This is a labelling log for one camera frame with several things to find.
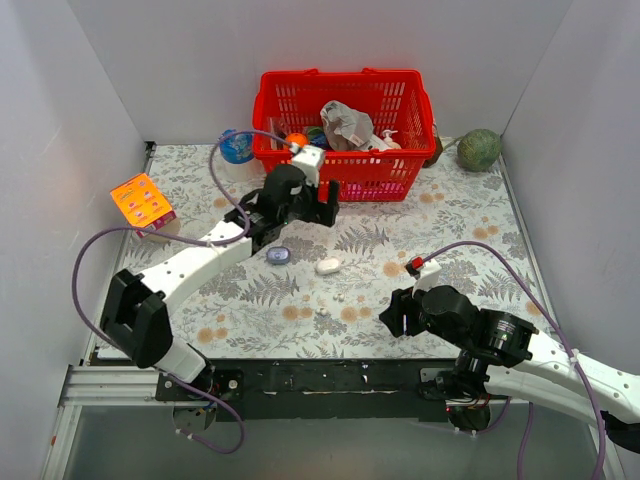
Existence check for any purple earbud charging case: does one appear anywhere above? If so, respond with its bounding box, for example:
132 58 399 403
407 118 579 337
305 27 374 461
266 246 291 265

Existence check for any white earbud charging case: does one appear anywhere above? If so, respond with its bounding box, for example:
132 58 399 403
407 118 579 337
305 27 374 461
315 257 342 276

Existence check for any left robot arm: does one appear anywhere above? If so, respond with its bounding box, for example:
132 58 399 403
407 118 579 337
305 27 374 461
100 164 340 400

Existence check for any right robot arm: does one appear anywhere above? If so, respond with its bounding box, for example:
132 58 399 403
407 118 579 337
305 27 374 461
379 286 639 452

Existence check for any green blue item in basket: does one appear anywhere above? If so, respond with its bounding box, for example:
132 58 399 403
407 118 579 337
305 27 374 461
305 126 331 150

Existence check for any orange fruit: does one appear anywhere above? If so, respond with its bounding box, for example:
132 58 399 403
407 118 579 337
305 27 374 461
285 132 308 146

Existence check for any crumpled grey plastic bag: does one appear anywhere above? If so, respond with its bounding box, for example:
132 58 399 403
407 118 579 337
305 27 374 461
320 100 374 151

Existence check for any white pump bottle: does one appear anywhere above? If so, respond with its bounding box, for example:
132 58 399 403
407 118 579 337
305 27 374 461
365 129 401 151

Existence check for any red plastic shopping basket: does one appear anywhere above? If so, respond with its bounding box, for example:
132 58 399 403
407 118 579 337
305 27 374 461
253 69 436 202

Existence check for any floral patterned table mat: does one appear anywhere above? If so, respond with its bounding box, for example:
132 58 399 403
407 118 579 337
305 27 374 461
170 150 548 358

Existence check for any blue lidded white cup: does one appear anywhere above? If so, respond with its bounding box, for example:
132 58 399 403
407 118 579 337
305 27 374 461
219 129 260 182

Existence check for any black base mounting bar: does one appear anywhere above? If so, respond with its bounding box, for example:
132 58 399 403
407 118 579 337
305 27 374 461
154 344 492 432

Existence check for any brown object behind basket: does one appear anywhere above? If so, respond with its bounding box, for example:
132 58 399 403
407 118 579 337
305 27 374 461
421 124 445 169

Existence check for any beige round container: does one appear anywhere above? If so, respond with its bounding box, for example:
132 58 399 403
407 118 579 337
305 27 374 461
145 218 181 243

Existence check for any green melon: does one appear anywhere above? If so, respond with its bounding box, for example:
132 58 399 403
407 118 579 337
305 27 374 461
457 129 502 172

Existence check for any orange snack box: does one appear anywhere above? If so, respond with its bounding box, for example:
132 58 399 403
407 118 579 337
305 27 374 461
110 173 177 239

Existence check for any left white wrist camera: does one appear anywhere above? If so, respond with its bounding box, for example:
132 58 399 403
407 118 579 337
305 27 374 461
289 143 326 187

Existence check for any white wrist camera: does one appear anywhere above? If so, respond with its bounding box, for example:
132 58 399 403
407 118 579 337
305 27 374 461
289 143 326 187
405 257 442 296

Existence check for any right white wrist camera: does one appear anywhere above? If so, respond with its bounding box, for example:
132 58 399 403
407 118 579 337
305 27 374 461
405 257 442 296

